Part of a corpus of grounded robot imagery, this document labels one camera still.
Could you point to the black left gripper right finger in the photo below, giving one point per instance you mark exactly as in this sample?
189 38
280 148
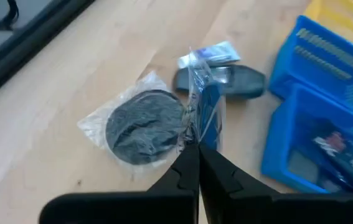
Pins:
241 208

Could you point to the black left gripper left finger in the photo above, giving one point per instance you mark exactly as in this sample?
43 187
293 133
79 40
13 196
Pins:
163 208

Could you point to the bagged black round hairbrush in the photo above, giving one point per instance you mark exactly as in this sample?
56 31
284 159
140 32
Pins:
145 127

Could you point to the grey roll-on deodorant bottle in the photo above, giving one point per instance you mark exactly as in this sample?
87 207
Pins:
244 82

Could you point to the white travel toothpaste tube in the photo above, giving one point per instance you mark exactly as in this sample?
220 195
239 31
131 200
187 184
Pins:
223 51

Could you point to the dark packet with red print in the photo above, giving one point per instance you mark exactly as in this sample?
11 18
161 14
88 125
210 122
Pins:
344 152

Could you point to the yellow plastic slotted basket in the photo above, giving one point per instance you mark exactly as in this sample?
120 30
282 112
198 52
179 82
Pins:
335 18

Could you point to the black aluminium table frame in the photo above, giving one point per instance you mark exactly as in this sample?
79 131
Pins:
23 46

